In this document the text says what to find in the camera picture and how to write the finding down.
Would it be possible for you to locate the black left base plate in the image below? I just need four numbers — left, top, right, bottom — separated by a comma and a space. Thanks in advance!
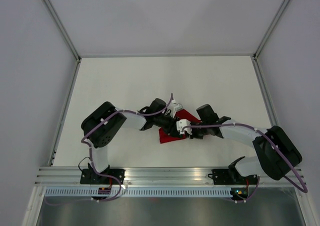
80, 167, 125, 185

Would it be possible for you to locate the white slotted cable duct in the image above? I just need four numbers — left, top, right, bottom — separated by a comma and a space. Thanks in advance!
45, 186, 232, 198

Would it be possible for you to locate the aluminium front rail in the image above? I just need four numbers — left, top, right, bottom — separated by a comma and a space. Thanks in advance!
34, 165, 308, 187

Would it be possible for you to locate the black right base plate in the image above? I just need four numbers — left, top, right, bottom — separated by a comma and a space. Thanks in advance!
207, 169, 258, 186

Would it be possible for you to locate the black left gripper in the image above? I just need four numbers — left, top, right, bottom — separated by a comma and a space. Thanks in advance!
153, 112, 183, 139

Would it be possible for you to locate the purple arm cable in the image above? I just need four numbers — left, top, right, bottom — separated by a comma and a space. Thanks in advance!
181, 122, 309, 193
81, 92, 174, 177

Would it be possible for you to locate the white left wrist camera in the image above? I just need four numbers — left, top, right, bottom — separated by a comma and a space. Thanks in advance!
171, 100, 183, 114

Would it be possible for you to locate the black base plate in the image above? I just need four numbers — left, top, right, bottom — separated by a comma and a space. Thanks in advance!
207, 169, 258, 186
80, 167, 125, 185

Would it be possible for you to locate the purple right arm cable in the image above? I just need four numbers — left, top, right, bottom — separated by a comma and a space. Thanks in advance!
181, 122, 309, 193

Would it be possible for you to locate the red cloth napkin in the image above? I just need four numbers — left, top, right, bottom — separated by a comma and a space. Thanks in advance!
158, 109, 201, 144

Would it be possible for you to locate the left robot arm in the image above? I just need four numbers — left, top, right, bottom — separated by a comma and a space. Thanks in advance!
81, 98, 183, 184

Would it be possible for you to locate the aluminium frame post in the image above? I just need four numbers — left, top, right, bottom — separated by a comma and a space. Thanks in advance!
42, 0, 81, 62
252, 0, 292, 61

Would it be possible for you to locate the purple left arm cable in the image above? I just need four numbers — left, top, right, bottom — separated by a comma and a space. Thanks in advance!
81, 92, 174, 177

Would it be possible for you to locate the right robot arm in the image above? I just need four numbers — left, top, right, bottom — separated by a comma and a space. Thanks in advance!
180, 104, 303, 184

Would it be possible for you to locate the left aluminium frame post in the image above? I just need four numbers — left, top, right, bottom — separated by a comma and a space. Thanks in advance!
42, 0, 81, 62

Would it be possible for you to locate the right aluminium frame post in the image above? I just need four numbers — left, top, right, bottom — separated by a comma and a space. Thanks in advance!
252, 0, 292, 61

